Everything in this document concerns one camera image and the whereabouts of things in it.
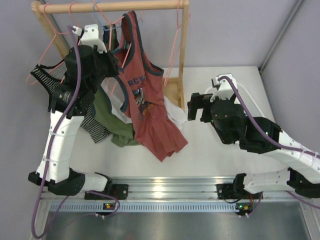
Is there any pink hanger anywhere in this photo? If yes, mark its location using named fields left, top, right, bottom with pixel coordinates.
left=25, top=2, right=76, bottom=86
left=92, top=0, right=132, bottom=94
left=60, top=1, right=86, bottom=89
left=163, top=0, right=190, bottom=86

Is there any red tank top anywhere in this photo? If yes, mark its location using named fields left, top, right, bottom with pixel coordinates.
left=115, top=11, right=188, bottom=162

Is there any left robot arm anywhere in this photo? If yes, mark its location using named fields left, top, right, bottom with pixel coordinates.
left=28, top=45, right=119, bottom=199

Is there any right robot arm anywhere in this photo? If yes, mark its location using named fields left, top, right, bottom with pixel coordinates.
left=187, top=92, right=320, bottom=199

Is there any black white striped tank top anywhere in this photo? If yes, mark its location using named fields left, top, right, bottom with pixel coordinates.
left=30, top=63, right=112, bottom=144

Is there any green tank top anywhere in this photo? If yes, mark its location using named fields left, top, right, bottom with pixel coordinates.
left=92, top=23, right=141, bottom=148

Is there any white plastic laundry basket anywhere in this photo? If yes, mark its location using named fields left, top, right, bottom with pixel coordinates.
left=204, top=83, right=265, bottom=117

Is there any wooden clothes rack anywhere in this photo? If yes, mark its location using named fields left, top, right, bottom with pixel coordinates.
left=40, top=0, right=185, bottom=109

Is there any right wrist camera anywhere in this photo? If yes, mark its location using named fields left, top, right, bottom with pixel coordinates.
left=210, top=73, right=238, bottom=102

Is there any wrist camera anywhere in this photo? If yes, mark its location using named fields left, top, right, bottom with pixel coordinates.
left=210, top=73, right=238, bottom=102
left=72, top=24, right=108, bottom=54

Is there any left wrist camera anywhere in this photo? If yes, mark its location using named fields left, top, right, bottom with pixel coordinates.
left=72, top=24, right=108, bottom=54

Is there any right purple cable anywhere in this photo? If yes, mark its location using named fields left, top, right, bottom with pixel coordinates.
left=216, top=76, right=320, bottom=218

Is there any purple cable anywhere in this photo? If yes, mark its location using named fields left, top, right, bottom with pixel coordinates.
left=216, top=76, right=320, bottom=218
left=31, top=24, right=121, bottom=238

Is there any blue wire hanger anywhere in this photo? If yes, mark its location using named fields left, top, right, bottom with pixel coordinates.
left=92, top=0, right=123, bottom=33

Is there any aluminium mounting rail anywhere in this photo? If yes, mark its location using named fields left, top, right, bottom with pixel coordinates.
left=41, top=176, right=312, bottom=201

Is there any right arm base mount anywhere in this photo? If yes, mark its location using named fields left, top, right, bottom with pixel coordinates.
left=216, top=173, right=262, bottom=204

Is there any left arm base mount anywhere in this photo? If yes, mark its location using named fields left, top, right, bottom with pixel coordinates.
left=84, top=184, right=129, bottom=200

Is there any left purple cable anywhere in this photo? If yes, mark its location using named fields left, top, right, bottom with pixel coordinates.
left=31, top=24, right=121, bottom=238

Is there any slotted cable duct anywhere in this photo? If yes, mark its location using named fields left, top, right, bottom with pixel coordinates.
left=49, top=201, right=253, bottom=213

